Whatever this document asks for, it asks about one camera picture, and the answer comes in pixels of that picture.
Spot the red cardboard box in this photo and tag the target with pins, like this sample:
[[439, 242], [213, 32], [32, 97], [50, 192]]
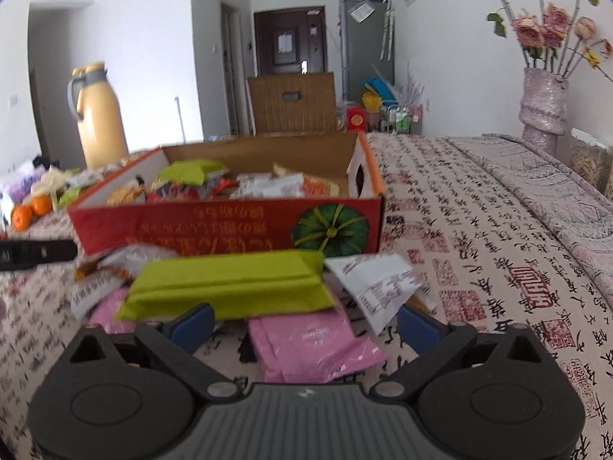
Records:
[[230, 225]]

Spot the small green snack packet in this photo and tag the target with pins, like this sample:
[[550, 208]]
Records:
[[69, 195]]

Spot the orange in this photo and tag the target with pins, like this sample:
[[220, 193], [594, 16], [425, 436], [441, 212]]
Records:
[[42, 204], [21, 219]]

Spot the cream crumpled plastic bag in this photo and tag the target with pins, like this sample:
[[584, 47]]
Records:
[[48, 179]]

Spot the red gift box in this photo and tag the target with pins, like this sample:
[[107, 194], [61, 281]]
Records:
[[357, 118]]

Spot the yellow thermos jug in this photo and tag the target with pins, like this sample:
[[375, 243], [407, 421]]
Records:
[[103, 120]]

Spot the gold orange snack packet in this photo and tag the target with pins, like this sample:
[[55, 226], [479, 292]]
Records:
[[316, 186]]

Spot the glass jar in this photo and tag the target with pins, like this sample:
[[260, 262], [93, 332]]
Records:
[[591, 163]]

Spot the large green snack packet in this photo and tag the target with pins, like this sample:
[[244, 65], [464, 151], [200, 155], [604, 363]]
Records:
[[225, 287], [191, 171]]

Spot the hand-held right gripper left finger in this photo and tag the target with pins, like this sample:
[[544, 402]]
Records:
[[191, 326]]

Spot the pile of white cracker packets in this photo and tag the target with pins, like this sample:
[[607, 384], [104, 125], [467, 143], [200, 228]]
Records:
[[378, 287]]

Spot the clear orange cracker packet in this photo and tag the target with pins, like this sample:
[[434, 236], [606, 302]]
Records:
[[122, 195]]

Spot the grey paisley cloth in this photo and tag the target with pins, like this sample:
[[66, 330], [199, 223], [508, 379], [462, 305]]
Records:
[[541, 191]]

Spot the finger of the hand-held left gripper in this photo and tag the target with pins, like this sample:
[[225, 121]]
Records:
[[38, 251]]

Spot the pink vase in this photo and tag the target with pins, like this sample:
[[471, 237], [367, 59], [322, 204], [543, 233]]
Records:
[[543, 105]]

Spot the white feather decoration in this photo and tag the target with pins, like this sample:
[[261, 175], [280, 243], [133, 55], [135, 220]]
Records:
[[415, 86]]

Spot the blue plastic dustpan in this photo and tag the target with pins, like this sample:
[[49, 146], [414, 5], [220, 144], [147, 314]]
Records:
[[378, 84]]

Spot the grey refrigerator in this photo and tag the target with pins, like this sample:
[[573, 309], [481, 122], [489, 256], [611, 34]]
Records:
[[364, 52]]

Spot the purple tissue pack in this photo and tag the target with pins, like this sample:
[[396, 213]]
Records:
[[19, 187]]

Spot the metal trolley rack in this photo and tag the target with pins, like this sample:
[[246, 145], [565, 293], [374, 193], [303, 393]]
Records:
[[402, 120]]

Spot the dark entrance door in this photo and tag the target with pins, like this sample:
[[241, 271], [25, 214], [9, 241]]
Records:
[[287, 38]]

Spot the yellow plastic bag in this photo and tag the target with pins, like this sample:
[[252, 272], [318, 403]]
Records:
[[371, 101]]

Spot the pink snack packet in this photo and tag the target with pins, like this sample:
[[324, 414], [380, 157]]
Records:
[[311, 345], [108, 314]]

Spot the red colourful snack bag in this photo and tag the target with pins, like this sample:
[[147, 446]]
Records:
[[182, 190]]

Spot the wooden chair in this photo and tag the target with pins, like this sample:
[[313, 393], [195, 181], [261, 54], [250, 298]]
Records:
[[292, 110]]

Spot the dried rose bouquet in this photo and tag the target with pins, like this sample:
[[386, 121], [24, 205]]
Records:
[[541, 28]]

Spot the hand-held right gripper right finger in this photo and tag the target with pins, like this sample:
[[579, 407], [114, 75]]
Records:
[[419, 328]]

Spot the white mop pole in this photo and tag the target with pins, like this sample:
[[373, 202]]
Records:
[[179, 120]]

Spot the grey interior door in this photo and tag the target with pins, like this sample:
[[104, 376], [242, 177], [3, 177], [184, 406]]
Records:
[[230, 67]]

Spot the black bag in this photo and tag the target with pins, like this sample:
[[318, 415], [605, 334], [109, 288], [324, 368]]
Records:
[[44, 160]]

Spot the white paper sheet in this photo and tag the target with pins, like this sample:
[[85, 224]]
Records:
[[362, 11]]

